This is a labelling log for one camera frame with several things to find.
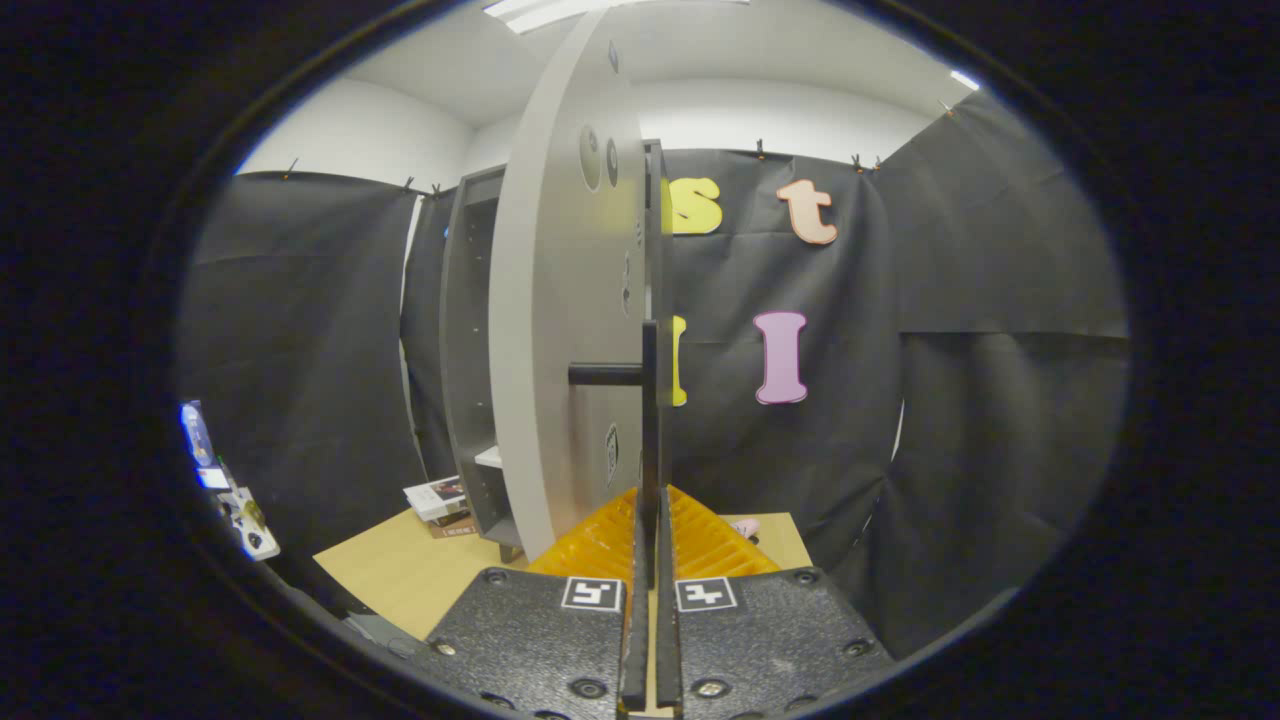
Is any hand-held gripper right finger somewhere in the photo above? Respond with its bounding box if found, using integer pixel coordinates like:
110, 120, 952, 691
655, 485, 896, 720

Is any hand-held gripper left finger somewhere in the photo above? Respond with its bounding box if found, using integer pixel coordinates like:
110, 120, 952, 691
420, 487, 651, 720

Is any grey shoe cabinet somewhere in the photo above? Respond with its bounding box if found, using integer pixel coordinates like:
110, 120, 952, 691
440, 165, 526, 563

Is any light grey shoe cabinet door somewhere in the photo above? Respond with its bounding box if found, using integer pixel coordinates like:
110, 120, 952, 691
488, 10, 666, 561

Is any white book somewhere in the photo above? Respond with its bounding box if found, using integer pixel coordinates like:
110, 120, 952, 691
403, 477, 471, 521

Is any white equipment clutter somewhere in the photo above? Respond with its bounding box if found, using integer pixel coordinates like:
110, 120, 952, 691
200, 465, 281, 561

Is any blue lit screen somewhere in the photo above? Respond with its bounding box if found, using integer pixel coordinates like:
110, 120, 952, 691
182, 402, 216, 466

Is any black backdrop cloth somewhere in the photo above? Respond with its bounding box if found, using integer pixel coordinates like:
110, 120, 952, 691
178, 90, 1131, 661

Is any large ceiling light panel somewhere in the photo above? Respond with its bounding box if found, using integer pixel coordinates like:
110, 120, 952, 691
485, 0, 621, 34

